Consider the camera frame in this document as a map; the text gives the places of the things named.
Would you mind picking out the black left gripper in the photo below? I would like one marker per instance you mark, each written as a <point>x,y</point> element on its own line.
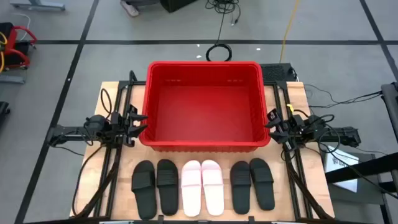
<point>119,126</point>

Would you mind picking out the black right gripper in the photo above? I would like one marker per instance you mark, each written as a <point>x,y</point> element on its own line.
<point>290,127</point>

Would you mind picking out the black slide sandal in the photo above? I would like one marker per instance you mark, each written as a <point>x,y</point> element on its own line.
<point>168,193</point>
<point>262,186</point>
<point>241,193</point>
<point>143,193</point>

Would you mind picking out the red plastic bin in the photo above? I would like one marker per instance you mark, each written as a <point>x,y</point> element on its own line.
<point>205,118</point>

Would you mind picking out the pink slide sandal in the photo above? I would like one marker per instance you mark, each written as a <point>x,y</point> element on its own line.
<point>213,189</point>
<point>191,193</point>

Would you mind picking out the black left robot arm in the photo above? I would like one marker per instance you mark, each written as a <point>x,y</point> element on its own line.
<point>68,132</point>

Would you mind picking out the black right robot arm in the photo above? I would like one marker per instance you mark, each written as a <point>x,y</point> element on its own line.
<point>342,137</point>

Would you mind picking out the yellow tag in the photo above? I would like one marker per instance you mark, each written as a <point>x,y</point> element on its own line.
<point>290,108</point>

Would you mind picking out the black perforated box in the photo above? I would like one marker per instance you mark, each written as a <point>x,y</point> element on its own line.
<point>275,73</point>

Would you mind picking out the white printed paper sheet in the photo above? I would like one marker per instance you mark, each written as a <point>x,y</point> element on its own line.
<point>340,165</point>

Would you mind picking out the black metal beam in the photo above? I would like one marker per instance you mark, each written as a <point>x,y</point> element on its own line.
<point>360,168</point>

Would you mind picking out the grey side table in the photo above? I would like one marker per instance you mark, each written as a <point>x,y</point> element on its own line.
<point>357,197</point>

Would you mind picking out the person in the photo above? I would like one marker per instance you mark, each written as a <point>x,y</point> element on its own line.
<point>129,8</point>

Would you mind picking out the grey floor bar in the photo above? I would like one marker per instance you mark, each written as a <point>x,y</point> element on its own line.
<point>11,79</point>

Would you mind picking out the red wheeled cart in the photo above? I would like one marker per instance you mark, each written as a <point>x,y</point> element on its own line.
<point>14,46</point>

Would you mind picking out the grey metal floor foot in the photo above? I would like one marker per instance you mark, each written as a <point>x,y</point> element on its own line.
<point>37,4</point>

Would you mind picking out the black stand post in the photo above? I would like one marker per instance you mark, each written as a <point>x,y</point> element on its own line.
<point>390,102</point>

